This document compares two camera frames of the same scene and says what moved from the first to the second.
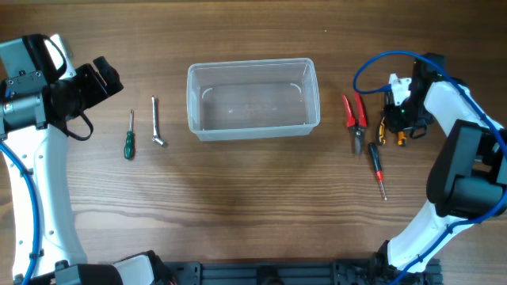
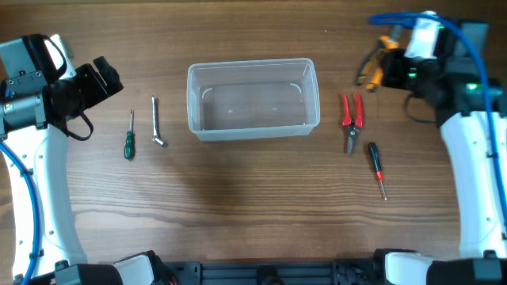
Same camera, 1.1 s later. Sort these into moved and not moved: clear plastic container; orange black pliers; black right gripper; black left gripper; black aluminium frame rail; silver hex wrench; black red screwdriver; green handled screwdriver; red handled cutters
Moved: orange black pliers; black right gripper; red handled cutters
Not moved: black aluminium frame rail; black red screwdriver; green handled screwdriver; silver hex wrench; black left gripper; clear plastic container
